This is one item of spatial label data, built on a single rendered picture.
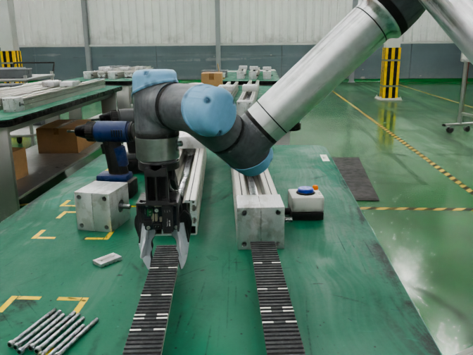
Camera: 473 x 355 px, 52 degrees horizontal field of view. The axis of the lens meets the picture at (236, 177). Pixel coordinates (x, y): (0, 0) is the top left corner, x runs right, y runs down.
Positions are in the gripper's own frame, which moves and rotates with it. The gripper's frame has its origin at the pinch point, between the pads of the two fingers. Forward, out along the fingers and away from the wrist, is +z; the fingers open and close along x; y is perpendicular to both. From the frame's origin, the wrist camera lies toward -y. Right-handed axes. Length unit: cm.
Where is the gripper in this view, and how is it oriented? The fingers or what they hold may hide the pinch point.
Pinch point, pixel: (165, 260)
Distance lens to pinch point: 94.8
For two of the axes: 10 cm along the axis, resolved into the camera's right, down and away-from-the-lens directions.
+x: 10.0, -0.2, 0.3
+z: 0.1, 9.6, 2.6
